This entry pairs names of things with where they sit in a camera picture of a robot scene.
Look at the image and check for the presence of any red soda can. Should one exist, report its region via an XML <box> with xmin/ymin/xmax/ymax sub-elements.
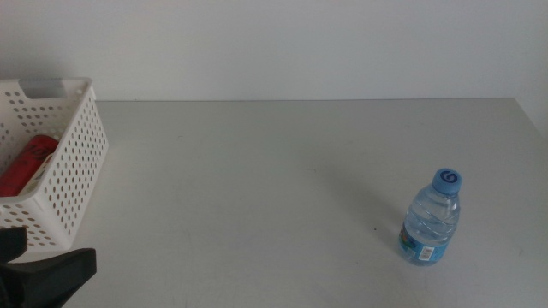
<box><xmin>0</xmin><ymin>134</ymin><xmax>60</xmax><ymax>198</ymax></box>

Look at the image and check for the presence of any blue cap water bottle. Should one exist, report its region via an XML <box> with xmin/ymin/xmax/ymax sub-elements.
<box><xmin>397</xmin><ymin>167</ymin><xmax>463</xmax><ymax>267</ymax></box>

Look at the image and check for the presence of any white perforated plastic basket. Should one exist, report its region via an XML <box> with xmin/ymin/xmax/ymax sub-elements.
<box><xmin>0</xmin><ymin>76</ymin><xmax>110</xmax><ymax>253</ymax></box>

